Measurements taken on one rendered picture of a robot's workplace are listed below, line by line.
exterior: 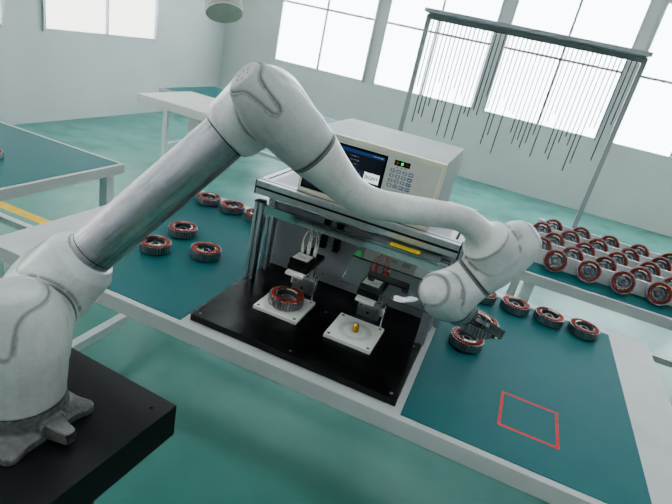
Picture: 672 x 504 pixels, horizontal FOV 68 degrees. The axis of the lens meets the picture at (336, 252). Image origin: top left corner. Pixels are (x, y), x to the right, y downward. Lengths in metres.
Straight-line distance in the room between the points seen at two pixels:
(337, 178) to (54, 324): 0.55
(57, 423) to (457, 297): 0.80
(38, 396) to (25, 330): 0.13
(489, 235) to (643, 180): 6.90
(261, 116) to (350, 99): 7.34
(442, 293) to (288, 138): 0.47
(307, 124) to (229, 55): 8.28
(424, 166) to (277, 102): 0.71
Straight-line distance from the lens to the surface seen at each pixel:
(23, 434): 1.08
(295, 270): 1.61
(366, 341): 1.52
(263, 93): 0.86
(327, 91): 8.32
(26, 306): 0.97
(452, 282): 1.09
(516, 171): 7.81
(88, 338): 2.43
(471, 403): 1.49
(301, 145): 0.87
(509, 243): 1.11
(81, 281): 1.12
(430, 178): 1.48
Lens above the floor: 1.60
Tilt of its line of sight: 23 degrees down
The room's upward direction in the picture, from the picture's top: 13 degrees clockwise
